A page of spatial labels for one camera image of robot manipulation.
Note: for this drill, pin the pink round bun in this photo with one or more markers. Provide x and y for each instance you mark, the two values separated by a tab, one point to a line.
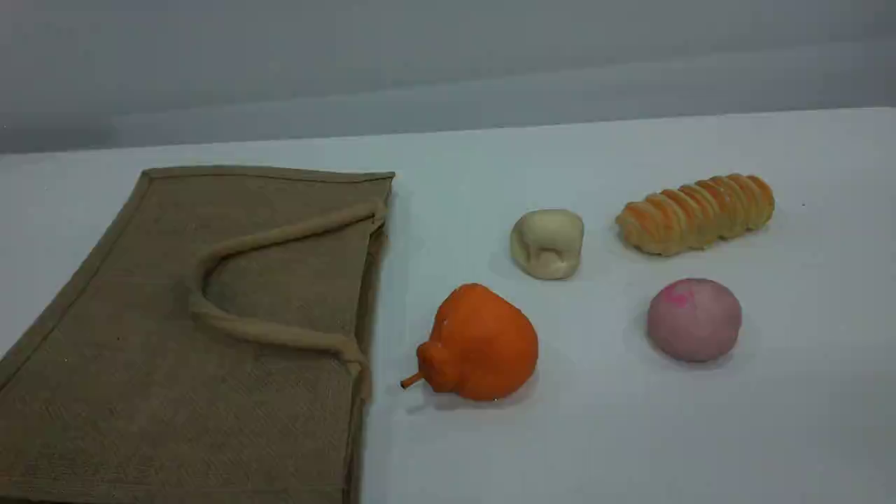
694	320

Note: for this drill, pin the striped long bread roll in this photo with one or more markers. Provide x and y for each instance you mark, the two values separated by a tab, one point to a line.
696	213

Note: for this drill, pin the orange toy fruit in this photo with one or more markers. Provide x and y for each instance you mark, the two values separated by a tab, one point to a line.
483	346

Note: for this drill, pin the brown burlap tote bag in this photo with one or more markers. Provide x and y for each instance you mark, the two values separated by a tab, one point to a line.
140	392

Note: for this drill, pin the cream egg yolk pastry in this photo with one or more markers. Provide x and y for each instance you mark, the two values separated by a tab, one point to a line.
548	243

